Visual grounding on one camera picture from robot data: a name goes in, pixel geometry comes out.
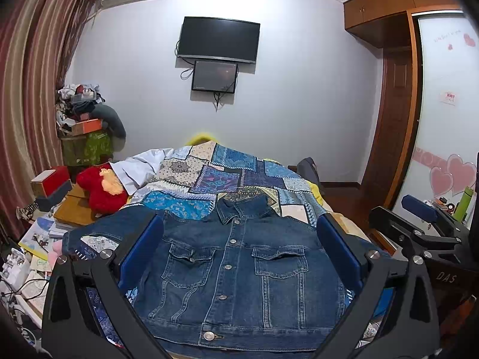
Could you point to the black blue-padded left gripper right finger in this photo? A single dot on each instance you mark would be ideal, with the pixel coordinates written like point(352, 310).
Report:
point(409, 327)

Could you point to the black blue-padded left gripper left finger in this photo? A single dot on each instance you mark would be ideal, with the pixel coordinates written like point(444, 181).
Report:
point(70, 328)

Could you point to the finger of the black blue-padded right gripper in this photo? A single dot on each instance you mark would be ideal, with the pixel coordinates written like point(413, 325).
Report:
point(419, 207)

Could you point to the blue denim jacket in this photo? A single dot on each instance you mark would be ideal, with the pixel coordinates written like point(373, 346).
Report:
point(241, 282)

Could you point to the pile of clothes and boxes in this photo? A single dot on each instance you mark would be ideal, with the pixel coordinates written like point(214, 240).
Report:
point(80, 102)

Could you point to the green bottle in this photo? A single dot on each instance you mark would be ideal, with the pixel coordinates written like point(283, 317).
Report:
point(463, 205)

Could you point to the beige bed sheet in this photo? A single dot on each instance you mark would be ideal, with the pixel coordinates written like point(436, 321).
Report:
point(345, 223)

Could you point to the brown wooden wardrobe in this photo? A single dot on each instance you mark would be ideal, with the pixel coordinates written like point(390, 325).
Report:
point(388, 25)

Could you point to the white sliding door with hearts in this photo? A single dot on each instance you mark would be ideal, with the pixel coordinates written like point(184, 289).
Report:
point(444, 161)

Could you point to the white power strip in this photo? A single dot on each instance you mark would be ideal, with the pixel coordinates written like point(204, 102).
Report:
point(16, 269)

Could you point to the brown cardboard box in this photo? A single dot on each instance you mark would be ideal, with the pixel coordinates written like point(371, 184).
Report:
point(75, 210)

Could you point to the red plush toy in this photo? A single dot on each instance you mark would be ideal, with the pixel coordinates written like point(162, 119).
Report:
point(105, 192)

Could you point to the grey bag by bed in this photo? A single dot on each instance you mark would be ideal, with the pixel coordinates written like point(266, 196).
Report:
point(307, 169)

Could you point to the red and white box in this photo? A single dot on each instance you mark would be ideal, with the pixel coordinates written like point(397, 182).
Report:
point(49, 181)

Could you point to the white shirt on bed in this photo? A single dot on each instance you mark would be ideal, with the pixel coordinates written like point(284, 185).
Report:
point(135, 171)

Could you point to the green patterned bag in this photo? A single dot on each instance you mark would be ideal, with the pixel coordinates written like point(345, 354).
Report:
point(94, 148)

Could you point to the blue patchwork bedspread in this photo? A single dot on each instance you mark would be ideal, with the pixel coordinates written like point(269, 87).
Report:
point(194, 179)

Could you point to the orange shoe box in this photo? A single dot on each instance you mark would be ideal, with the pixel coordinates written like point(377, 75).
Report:
point(86, 127)

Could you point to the red striped curtain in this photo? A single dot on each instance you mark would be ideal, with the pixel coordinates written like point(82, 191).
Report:
point(38, 40)

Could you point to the small black wall monitor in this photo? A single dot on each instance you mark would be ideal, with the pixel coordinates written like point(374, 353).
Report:
point(214, 76)

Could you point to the large black wall television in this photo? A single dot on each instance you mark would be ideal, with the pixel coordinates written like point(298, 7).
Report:
point(221, 39)

